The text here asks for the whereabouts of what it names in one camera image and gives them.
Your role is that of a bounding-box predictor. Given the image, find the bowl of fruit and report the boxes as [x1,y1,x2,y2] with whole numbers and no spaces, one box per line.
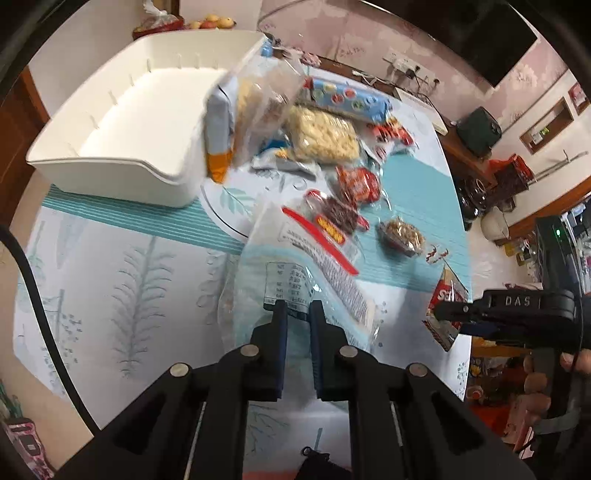
[185,14,236,30]

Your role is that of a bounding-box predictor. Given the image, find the white red apple chips bag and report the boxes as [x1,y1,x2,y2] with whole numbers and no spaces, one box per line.
[363,117,415,162]

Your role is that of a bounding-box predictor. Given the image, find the large clear blue snack bag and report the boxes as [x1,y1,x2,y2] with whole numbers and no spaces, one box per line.
[218,202,378,351]

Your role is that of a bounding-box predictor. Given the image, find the blue red biscuit package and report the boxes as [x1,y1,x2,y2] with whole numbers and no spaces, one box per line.
[298,77,392,125]

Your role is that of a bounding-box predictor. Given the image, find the red white cookie packet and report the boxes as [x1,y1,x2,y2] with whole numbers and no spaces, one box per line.
[423,263,469,351]

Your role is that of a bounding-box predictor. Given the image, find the white set-top box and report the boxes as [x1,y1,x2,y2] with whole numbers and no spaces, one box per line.
[394,87,448,136]

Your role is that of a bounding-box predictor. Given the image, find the clear bag brown cookies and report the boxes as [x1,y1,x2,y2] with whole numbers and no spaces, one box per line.
[232,50,304,167]

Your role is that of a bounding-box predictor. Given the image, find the orange red snack packet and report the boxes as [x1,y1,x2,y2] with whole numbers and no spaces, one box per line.
[335,166,381,206]

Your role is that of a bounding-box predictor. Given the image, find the person's right hand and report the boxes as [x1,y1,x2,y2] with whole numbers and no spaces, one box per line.
[522,349,591,427]

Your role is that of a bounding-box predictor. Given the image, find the white wall power strip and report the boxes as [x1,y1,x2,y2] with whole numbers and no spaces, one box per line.
[383,49,440,87]

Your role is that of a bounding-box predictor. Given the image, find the dark ceramic jar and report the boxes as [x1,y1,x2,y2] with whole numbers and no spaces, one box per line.
[455,177,487,231]

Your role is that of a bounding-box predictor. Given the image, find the red gift bag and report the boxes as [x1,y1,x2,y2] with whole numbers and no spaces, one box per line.
[488,154,535,197]

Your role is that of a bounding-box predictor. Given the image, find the dark dates red-trim packet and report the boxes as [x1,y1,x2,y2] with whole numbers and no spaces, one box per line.
[304,189,370,245]

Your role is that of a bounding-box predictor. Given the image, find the clear bag puffed corn snacks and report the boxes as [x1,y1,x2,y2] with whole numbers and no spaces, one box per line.
[286,106,361,165]

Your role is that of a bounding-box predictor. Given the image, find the white round pot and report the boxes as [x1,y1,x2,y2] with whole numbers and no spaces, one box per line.
[481,206,509,242]

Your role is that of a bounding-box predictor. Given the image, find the clear nut cluster packet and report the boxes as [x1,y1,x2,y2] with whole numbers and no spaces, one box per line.
[378,216,425,258]

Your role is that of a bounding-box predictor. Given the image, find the white plastic storage bin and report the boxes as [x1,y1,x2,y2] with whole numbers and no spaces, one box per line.
[26,30,264,208]

